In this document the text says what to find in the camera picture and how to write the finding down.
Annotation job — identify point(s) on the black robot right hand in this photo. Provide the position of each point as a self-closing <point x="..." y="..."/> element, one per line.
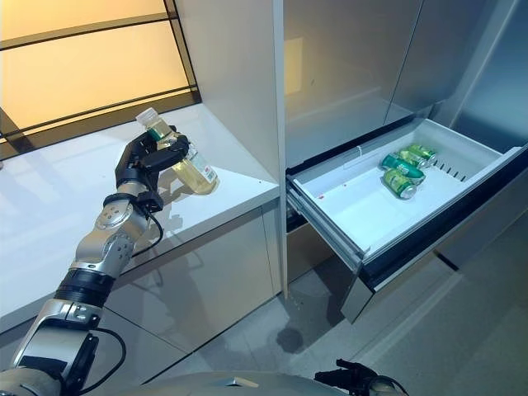
<point x="342" y="373"/>

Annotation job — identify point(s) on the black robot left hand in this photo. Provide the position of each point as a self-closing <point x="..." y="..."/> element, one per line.
<point x="136" y="161"/>

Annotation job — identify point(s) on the yellow tea bottle white cap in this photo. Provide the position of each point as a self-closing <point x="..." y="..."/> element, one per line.
<point x="194" y="169"/>

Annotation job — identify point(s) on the white fridge drawer steel front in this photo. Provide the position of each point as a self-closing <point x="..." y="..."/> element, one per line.
<point x="350" y="206"/>

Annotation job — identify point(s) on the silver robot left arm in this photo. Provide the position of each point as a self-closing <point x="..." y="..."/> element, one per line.
<point x="111" y="243"/>

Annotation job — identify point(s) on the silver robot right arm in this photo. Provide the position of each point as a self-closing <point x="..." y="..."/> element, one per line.
<point x="387" y="385"/>

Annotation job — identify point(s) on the stainless steel fridge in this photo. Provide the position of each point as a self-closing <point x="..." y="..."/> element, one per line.
<point x="342" y="82"/>

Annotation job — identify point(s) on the silver robot torso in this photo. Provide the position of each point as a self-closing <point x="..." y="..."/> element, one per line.
<point x="247" y="385"/>

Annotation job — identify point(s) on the white low counter cabinet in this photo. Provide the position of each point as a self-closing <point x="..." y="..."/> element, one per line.
<point x="206" y="255"/>

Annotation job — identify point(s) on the tall white cabinet panel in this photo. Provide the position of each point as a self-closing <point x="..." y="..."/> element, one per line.
<point x="239" y="82"/>

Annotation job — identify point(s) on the green drink can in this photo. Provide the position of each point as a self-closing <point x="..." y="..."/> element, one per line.
<point x="406" y="168"/>
<point x="418" y="153"/>
<point x="399" y="183"/>

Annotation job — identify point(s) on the stainless steel side panel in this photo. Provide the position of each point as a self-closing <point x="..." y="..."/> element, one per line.
<point x="495" y="103"/>

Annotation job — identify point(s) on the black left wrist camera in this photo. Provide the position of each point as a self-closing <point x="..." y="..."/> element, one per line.
<point x="150" y="200"/>

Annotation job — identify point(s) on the amber window dark frame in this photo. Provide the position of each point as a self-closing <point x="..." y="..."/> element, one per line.
<point x="82" y="62"/>

